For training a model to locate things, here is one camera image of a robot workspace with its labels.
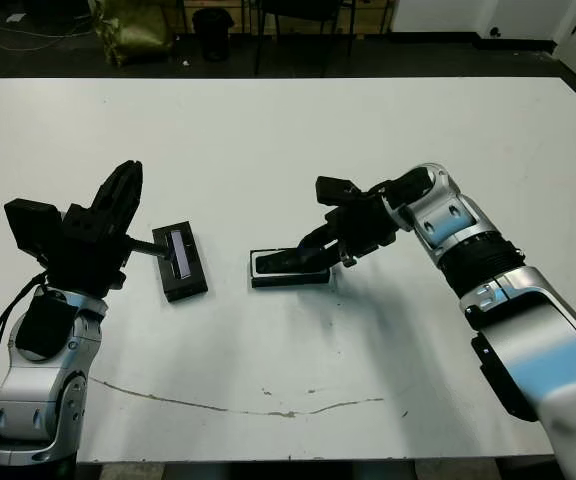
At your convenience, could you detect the black box lid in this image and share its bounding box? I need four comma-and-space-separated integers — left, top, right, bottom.
151, 219, 210, 304

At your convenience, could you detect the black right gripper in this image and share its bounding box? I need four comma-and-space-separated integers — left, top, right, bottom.
292, 193, 400, 269

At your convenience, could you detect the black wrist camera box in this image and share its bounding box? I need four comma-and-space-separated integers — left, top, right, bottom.
3, 198, 62, 251
315, 175, 362, 207

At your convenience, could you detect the black box base white inlay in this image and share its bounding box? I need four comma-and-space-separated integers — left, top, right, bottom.
249, 247, 333, 289

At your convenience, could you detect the yellow-green bag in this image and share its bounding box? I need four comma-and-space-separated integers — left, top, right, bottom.
90, 0, 175, 69

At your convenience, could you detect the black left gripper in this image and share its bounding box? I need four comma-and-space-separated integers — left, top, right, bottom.
35, 160, 169, 297

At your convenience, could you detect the black mesh office chair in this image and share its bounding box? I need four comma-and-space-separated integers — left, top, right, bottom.
253, 0, 357, 79

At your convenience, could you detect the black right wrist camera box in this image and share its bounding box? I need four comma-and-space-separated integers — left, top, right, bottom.
315, 175, 362, 207

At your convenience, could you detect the black trash bin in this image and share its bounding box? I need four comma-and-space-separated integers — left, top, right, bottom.
191, 7, 235, 64

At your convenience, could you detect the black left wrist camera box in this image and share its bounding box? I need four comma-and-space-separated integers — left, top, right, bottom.
3, 198, 62, 251

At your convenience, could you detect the thin white floor cable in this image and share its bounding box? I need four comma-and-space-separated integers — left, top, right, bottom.
0, 22, 94, 54

